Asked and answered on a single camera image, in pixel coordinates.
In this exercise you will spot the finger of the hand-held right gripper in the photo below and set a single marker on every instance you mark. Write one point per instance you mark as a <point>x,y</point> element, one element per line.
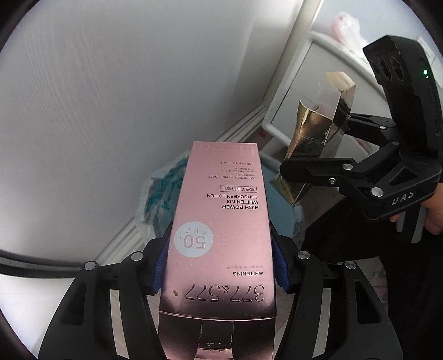
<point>370,126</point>
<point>311,169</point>

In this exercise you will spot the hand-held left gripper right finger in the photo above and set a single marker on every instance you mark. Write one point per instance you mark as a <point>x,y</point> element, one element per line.
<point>281,266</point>

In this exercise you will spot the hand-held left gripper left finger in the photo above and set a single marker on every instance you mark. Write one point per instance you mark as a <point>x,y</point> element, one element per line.
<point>159,273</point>

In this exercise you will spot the gold cardboard box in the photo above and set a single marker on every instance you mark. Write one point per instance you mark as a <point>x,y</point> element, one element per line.
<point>311,131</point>

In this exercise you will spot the waste bin with clear liner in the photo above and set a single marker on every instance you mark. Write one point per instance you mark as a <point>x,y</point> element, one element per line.
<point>155,200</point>

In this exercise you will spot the pink cardboard box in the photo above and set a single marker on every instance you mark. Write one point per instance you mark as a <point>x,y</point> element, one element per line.
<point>214,225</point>

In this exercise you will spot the person's right hand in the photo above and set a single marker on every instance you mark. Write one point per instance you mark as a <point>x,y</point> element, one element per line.
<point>434,214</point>

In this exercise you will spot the white nightstand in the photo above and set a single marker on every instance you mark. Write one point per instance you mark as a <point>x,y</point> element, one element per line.
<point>301,79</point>

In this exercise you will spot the clear pink-printed plastic bag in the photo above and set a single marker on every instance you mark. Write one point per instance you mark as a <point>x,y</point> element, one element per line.
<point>346,24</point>

